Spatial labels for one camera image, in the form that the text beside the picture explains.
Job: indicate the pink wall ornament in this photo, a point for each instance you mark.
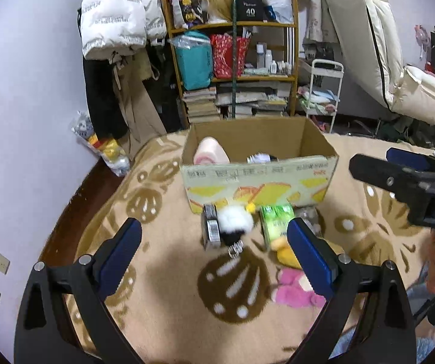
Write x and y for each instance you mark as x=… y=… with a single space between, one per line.
x=421 y=40

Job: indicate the wooden shelf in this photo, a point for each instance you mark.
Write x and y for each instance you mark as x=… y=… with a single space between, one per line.
x=263 y=79

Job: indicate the white puffer jacket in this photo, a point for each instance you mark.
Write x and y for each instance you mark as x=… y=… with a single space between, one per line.
x=111 y=11

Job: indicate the teal bag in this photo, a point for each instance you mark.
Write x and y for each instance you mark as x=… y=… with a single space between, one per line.
x=194 y=64

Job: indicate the stack of books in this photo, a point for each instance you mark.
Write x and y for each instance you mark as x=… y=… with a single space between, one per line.
x=201 y=106

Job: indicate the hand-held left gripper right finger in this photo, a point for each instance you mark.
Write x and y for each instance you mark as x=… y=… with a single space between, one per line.
x=310 y=259

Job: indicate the blond wig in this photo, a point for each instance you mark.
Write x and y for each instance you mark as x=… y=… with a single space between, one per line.
x=217 y=0

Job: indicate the colourful printed packets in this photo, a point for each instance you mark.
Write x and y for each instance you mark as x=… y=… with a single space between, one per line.
x=185 y=2

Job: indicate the black and white fluffy plush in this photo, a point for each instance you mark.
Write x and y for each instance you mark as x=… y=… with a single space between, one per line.
x=234 y=222

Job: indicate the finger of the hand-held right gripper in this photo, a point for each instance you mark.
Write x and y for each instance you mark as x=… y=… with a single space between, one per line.
x=407 y=158
x=373 y=172

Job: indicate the beige trousers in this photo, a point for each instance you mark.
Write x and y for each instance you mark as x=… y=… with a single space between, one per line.
x=137 y=110

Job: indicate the pink round container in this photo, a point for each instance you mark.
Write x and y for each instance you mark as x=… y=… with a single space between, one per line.
x=209 y=151

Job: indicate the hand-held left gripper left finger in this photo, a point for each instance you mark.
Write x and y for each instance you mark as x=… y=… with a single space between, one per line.
x=120 y=252

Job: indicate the black pants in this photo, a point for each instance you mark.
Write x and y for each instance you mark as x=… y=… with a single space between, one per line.
x=101 y=98

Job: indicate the black box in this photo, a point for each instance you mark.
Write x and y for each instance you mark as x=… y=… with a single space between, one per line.
x=250 y=7

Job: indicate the green pole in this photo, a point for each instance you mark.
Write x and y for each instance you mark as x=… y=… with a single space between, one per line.
x=234 y=45

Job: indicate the hanging beige cloth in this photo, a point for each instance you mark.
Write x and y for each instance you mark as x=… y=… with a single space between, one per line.
x=312 y=3

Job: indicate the clear plastic wrapper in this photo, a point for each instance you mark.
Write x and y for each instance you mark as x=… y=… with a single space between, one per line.
x=310 y=218

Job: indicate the white and black item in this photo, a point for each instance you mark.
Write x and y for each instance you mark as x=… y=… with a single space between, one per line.
x=261 y=157

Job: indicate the cardboard box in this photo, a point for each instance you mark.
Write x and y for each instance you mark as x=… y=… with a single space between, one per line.
x=263 y=191

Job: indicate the green tissue pack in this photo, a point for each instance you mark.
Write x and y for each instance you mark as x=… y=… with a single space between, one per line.
x=276 y=222

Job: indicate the yellow plush toy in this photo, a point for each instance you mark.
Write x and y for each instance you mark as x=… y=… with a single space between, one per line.
x=285 y=254

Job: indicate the stack of papers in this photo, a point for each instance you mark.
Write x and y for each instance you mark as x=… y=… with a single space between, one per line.
x=255 y=100

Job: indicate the plastic bag of toys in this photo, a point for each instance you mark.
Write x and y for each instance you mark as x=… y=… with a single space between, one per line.
x=107 y=148

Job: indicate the white folded mattress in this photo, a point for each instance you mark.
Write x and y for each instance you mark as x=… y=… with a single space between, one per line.
x=361 y=26

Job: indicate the group of white bottles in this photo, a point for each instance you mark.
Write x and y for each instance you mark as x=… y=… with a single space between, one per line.
x=268 y=60

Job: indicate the bright pink plush toy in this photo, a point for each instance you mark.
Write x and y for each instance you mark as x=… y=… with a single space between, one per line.
x=293 y=290

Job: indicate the black and silver packet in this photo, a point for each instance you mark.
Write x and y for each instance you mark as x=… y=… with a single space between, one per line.
x=211 y=227

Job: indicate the white metal cart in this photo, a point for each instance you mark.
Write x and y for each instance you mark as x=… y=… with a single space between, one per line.
x=327 y=64

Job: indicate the red patterned bag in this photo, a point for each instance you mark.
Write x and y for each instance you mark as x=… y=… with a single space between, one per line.
x=223 y=57

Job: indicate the beige patterned blanket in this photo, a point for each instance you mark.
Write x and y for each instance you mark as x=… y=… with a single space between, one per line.
x=179 y=273

